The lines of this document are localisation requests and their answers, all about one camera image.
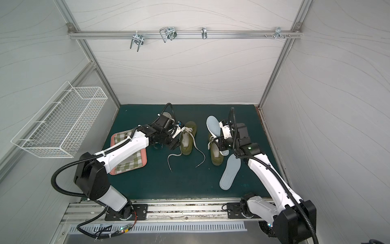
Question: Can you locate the green canvas shoe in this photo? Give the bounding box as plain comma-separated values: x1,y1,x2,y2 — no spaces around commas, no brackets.
167,121,206,172
208,133,224,166

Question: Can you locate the light blue insole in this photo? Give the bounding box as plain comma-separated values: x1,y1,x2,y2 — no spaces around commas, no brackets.
219,154,241,191
206,115,229,156

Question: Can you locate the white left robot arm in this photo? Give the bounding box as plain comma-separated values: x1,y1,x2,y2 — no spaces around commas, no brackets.
74,114,183,212

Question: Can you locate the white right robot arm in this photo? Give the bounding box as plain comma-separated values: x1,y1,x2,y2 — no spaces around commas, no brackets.
217,120,319,244

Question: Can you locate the pink plastic tray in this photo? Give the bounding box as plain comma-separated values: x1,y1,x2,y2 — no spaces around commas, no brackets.
109,129,148,176

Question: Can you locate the green white checkered cloth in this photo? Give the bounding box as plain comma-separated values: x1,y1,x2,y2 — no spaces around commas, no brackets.
113,130,144,174

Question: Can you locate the metal U-bolt clamp left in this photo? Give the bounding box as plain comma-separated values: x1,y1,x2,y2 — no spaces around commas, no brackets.
130,33,144,52

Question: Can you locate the metal u-bolt clamp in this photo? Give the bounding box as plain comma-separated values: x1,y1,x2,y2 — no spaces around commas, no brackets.
159,27,177,43
130,33,144,52

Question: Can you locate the metal U-bolt clamp middle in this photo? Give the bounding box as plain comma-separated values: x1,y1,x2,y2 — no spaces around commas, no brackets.
159,27,177,43

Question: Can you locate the small metal hook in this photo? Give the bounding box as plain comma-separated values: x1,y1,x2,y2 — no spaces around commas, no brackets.
201,27,207,40

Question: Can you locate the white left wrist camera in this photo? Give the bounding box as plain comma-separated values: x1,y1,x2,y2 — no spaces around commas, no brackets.
171,122,184,138

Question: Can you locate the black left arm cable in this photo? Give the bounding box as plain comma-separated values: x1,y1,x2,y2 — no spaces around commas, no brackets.
51,103,177,240

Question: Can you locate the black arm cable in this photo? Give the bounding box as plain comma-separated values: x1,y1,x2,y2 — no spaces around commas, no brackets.
226,107,320,244
51,103,177,240

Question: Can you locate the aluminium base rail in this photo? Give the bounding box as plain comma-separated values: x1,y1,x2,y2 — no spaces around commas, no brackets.
60,199,275,225

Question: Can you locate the white slotted cable duct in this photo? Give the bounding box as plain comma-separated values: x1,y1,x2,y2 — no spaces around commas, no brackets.
68,221,247,234

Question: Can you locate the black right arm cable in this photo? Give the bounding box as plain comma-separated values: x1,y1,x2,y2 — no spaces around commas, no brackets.
226,107,320,244

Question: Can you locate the white wire basket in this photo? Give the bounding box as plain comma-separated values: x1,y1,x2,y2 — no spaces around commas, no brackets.
11,81,108,158

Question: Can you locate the metal bracket with screws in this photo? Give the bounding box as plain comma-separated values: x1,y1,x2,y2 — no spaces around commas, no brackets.
264,27,290,40

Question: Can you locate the aluminium top rail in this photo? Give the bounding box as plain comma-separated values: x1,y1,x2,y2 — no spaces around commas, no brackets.
67,23,303,40

